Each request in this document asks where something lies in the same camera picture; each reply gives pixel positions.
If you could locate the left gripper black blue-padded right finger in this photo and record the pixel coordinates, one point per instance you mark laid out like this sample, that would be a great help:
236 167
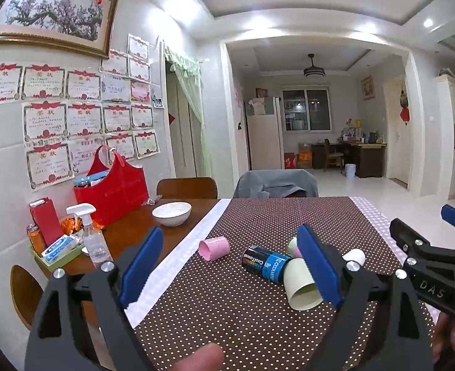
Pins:
386 307

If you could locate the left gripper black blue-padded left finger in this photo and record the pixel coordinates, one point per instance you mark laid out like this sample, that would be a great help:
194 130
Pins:
60 337

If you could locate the pink paper cup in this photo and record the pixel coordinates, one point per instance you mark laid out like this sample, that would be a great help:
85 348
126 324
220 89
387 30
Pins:
214 248

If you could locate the white green-lined paper cup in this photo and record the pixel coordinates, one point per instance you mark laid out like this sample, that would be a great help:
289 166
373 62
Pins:
356 255

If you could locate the pale green paper cup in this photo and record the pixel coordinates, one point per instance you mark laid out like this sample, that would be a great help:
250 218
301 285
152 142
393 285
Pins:
300 287

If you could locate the person's right hand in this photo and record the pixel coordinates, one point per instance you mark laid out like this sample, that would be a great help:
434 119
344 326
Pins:
443 343

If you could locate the person's left hand thumb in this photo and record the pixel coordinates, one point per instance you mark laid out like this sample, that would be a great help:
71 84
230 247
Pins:
207 358

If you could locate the wooden chair at left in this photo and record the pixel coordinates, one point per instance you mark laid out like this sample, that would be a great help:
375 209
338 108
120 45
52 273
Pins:
25 293

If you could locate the green tray box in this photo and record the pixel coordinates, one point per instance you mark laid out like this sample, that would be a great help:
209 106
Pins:
60 262

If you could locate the clear spray bottle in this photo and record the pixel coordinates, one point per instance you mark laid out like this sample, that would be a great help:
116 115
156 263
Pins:
92 237

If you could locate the blue white toothpaste box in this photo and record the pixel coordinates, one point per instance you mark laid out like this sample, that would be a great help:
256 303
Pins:
59 248

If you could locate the dark wooden desk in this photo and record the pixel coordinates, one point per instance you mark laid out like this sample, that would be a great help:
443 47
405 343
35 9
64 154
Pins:
368 158

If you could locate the red box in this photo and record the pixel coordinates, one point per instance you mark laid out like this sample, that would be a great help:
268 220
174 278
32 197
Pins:
45 217

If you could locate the red door ornament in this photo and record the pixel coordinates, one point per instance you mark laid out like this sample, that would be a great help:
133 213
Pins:
405 114

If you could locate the brown polka dot tablecloth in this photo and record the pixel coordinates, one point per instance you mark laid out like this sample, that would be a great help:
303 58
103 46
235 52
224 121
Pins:
239 302

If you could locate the white waste bin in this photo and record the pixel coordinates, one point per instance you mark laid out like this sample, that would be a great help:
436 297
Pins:
350 170

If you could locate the wooden desk chair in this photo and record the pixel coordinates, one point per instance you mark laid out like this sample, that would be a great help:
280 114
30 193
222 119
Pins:
333 157

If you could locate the red tote bag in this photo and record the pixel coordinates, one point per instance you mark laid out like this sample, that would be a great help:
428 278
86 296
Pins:
120 192

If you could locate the green pink glass jar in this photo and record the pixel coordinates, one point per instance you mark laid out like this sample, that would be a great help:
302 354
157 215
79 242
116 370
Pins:
292 249

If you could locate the white ceramic bowl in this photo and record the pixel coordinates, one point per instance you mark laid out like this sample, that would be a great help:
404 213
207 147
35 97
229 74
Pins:
172 214

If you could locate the black blue cylindrical can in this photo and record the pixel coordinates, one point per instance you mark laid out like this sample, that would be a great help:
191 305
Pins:
265 263

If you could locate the award certificate lower left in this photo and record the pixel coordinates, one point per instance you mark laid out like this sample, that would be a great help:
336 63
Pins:
48 165

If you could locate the award certificate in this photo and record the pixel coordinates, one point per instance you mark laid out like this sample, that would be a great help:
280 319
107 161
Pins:
10 82
44 120
48 165

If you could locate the wooden chair back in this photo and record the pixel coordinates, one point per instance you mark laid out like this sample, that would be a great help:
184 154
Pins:
187 188

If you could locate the chair with grey cover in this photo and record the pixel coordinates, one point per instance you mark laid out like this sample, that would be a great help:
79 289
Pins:
277 183

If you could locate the award certificate middle left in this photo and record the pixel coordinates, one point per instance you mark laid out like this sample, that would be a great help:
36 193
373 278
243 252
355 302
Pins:
44 120

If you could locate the ceiling fan lamp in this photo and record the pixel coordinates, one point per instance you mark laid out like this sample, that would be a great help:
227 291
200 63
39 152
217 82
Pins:
313 70

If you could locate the white refrigerator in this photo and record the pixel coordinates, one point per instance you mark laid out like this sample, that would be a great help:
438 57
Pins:
264 134

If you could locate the award certificate top left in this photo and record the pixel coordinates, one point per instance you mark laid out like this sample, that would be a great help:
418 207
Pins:
10 82

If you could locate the green door curtain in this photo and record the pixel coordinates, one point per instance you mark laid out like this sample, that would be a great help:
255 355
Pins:
188 73

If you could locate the framed blossom painting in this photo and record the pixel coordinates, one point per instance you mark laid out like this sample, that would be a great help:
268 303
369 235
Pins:
82 26

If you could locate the small framed wall picture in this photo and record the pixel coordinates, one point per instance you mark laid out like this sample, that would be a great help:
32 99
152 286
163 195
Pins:
368 88

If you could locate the window with dark frame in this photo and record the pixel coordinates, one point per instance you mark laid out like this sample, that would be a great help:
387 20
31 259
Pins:
307 110

